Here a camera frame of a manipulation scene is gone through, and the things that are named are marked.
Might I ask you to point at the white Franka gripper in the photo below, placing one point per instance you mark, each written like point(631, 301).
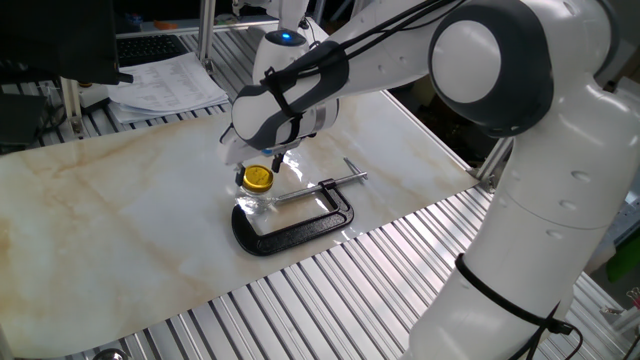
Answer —
point(232, 152)

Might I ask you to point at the gold metal jar lid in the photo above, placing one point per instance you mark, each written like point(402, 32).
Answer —
point(258, 178)

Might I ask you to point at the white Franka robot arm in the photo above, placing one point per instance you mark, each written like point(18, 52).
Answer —
point(525, 175)

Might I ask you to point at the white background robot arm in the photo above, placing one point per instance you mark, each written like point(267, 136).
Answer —
point(292, 12)

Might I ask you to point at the clear glass jar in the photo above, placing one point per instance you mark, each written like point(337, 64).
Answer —
point(255, 201)

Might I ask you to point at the black C-clamp with steel screw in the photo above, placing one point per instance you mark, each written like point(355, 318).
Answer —
point(295, 232)

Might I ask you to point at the small glass jar silver lid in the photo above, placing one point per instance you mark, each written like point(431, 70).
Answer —
point(111, 355)

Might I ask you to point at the stack of printed papers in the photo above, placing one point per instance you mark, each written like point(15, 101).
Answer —
point(165, 85)

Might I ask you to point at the black keyboard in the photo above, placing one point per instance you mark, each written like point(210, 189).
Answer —
point(150, 47)

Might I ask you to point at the orange tool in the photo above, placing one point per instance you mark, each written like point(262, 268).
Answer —
point(165, 24)

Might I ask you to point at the white button box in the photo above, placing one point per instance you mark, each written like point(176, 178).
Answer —
point(95, 97)

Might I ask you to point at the black monitor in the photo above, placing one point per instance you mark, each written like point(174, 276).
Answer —
point(60, 40)

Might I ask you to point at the black device box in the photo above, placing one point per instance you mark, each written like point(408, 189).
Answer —
point(20, 120)

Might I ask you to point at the green mat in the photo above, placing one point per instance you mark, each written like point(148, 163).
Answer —
point(625, 260)

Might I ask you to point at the aluminium frame post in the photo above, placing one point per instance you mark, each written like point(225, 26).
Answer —
point(206, 30)

